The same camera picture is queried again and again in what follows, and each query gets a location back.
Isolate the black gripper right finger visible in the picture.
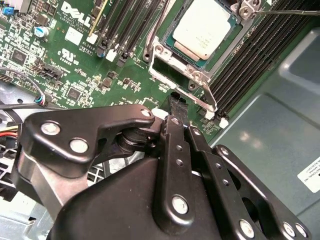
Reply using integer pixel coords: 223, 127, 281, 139
177, 96, 313, 240

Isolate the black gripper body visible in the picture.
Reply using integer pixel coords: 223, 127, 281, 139
51, 156, 235, 240

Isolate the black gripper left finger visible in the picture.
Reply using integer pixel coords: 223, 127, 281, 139
11, 91, 195, 233

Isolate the metal wire locking lever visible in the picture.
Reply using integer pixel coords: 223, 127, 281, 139
142, 0, 176, 62
251, 8, 320, 16

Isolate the silver green CPU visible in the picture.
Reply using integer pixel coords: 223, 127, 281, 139
162, 0, 245, 71

